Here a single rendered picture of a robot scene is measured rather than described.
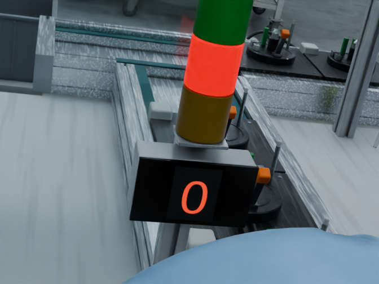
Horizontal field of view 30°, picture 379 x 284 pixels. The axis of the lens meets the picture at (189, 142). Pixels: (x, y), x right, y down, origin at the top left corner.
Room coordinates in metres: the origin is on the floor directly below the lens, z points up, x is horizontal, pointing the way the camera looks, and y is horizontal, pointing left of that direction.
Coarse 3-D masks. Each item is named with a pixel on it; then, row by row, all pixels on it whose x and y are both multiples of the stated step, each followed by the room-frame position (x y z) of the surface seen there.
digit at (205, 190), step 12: (180, 168) 0.61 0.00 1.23; (192, 168) 0.62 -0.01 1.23; (204, 168) 0.62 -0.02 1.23; (180, 180) 0.62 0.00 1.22; (192, 180) 0.62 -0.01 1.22; (204, 180) 0.62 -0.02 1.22; (216, 180) 0.62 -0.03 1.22; (180, 192) 0.62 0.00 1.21; (192, 192) 0.62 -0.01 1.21; (204, 192) 0.62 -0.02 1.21; (216, 192) 0.62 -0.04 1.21; (180, 204) 0.62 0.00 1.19; (192, 204) 0.62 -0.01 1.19; (204, 204) 0.62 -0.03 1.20; (168, 216) 0.61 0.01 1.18; (180, 216) 0.62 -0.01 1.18; (192, 216) 0.62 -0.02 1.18; (204, 216) 0.62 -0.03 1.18
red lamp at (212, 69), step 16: (192, 48) 0.63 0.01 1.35; (208, 48) 0.62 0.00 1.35; (224, 48) 0.62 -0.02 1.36; (240, 48) 0.63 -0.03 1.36; (192, 64) 0.63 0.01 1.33; (208, 64) 0.62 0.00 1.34; (224, 64) 0.62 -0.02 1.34; (192, 80) 0.63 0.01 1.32; (208, 80) 0.62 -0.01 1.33; (224, 80) 0.62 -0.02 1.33
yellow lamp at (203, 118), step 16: (192, 96) 0.62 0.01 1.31; (208, 96) 0.62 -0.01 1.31; (224, 96) 0.63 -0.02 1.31; (192, 112) 0.62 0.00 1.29; (208, 112) 0.62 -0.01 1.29; (224, 112) 0.63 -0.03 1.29; (176, 128) 0.64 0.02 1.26; (192, 128) 0.62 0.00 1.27; (208, 128) 0.62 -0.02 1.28; (224, 128) 0.63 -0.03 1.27
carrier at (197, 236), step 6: (324, 222) 0.86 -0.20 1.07; (192, 228) 0.91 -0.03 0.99; (324, 228) 0.86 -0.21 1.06; (192, 234) 0.89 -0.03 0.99; (198, 234) 0.90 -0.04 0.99; (204, 234) 0.90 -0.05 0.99; (210, 234) 0.90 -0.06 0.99; (192, 240) 0.88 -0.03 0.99; (198, 240) 0.88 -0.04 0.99; (204, 240) 0.88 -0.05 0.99; (210, 240) 0.89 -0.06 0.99; (186, 246) 0.88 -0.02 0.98; (192, 246) 0.87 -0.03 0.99
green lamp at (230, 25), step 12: (204, 0) 0.63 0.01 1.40; (216, 0) 0.62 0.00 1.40; (228, 0) 0.62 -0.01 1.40; (240, 0) 0.62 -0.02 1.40; (252, 0) 0.64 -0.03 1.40; (204, 12) 0.63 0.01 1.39; (216, 12) 0.62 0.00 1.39; (228, 12) 0.62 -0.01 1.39; (240, 12) 0.62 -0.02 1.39; (204, 24) 0.62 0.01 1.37; (216, 24) 0.62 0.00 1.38; (228, 24) 0.62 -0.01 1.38; (240, 24) 0.63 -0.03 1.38; (204, 36) 0.62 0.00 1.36; (216, 36) 0.62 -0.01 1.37; (228, 36) 0.62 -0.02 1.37; (240, 36) 0.63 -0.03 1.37
